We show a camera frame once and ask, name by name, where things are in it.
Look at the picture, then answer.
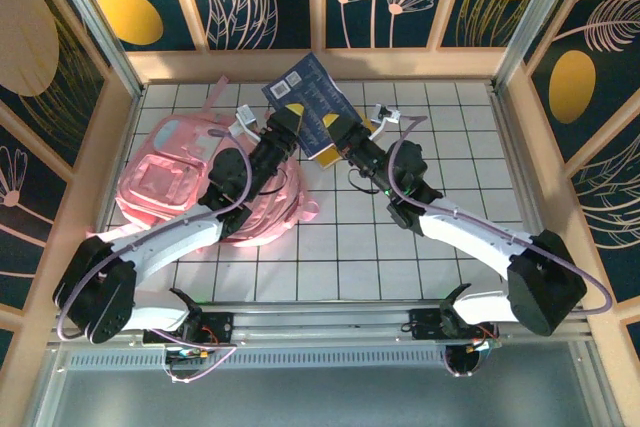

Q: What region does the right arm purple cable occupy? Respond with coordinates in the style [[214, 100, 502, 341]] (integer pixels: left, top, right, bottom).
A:
[[387, 114, 614, 378]]

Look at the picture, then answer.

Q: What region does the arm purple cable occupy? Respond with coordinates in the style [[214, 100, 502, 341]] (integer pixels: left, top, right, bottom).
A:
[[387, 114, 614, 378], [55, 126, 239, 383]]

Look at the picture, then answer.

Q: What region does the pink school backpack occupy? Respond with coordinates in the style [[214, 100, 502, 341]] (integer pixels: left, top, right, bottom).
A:
[[84, 75, 321, 251]]

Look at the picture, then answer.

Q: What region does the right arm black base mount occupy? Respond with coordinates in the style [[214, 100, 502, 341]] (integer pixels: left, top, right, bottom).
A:
[[407, 307, 501, 343]]

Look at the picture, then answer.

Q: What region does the aluminium side rail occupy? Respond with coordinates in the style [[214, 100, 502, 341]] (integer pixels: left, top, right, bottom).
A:
[[487, 81, 556, 298]]

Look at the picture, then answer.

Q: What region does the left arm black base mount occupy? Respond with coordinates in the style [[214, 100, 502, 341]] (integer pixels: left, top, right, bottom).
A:
[[142, 311, 236, 346]]

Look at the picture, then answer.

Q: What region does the dark blue patterned notebook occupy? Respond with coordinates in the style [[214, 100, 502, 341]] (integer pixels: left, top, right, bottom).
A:
[[261, 51, 357, 158]]

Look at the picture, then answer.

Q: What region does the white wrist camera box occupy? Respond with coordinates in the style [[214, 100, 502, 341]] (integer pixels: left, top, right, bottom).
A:
[[372, 103, 402, 141], [234, 105, 261, 131]]

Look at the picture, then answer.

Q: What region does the aluminium corner post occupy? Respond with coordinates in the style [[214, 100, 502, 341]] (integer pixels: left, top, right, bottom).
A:
[[37, 0, 147, 98], [492, 0, 586, 93]]

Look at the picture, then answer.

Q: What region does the yellow illustrated book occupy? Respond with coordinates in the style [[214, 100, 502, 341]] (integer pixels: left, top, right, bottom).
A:
[[307, 116, 375, 171]]

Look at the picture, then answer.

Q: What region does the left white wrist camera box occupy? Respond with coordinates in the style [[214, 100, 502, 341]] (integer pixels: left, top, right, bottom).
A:
[[234, 105, 261, 131]]

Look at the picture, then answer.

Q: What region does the slotted grey metal strip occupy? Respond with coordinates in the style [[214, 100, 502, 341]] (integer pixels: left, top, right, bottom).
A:
[[64, 350, 451, 369]]

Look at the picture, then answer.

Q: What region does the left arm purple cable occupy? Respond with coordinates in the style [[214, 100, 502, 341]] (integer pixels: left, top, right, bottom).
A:
[[55, 126, 239, 383]]

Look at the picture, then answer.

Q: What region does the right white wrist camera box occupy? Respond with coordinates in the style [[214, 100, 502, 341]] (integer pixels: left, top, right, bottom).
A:
[[372, 103, 402, 141]]

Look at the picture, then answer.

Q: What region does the long aluminium mounting rail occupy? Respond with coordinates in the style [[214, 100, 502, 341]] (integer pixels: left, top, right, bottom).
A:
[[47, 300, 594, 348]]

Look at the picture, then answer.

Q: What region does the small electronics board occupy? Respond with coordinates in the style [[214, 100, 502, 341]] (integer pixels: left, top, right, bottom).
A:
[[464, 336, 501, 353], [166, 345, 221, 363]]

